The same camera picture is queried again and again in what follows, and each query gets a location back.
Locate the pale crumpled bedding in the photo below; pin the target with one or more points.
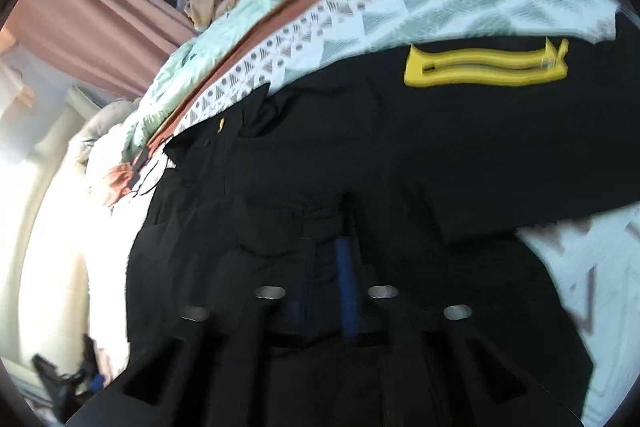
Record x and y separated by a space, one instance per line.
107 147

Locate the beige crumpled cloth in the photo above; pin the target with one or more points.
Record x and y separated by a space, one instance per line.
205 2

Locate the mint green blanket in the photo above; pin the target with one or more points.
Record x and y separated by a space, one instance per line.
240 12

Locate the dusty pink curtain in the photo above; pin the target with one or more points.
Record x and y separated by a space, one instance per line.
120 7

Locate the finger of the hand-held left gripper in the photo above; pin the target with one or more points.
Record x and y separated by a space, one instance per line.
95 369

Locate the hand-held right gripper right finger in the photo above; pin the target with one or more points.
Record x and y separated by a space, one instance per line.
347 287

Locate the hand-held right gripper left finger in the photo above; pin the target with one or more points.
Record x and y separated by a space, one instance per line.
305 292

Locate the white geometric patterned bed cover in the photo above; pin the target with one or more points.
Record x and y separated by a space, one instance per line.
380 2

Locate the black shirt with yellow print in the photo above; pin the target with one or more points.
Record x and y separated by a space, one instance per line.
380 147

